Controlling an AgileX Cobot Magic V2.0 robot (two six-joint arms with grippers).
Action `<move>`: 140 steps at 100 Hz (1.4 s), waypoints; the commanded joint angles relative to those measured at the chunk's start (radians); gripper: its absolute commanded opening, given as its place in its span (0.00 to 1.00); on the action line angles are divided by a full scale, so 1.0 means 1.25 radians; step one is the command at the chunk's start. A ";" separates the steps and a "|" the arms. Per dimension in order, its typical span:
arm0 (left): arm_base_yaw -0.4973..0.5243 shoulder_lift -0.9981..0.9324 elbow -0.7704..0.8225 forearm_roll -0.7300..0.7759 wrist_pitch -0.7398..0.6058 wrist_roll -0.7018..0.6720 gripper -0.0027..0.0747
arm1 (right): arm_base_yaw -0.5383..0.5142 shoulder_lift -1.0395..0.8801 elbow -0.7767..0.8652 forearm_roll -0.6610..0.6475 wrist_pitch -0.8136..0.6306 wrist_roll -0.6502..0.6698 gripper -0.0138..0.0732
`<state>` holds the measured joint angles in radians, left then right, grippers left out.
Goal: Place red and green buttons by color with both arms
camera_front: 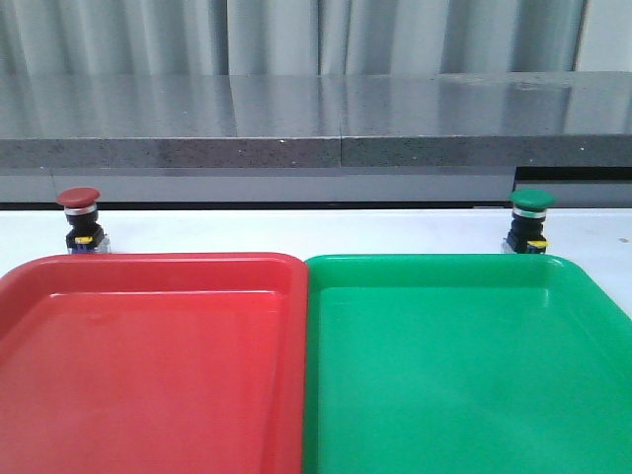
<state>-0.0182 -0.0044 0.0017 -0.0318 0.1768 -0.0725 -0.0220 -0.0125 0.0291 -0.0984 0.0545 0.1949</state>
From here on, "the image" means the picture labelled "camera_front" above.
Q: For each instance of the red mushroom push button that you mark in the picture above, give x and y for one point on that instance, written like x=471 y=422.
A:
x=86 y=235

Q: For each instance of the grey granite counter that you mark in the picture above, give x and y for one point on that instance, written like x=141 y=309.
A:
x=360 y=140

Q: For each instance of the green plastic tray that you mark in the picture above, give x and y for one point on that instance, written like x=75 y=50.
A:
x=464 y=364

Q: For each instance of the red plastic tray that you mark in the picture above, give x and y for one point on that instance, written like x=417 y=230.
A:
x=165 y=363

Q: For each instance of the green mushroom push button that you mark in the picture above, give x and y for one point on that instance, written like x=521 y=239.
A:
x=529 y=212

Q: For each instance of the grey pleated curtain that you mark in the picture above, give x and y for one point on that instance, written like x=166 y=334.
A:
x=289 y=37

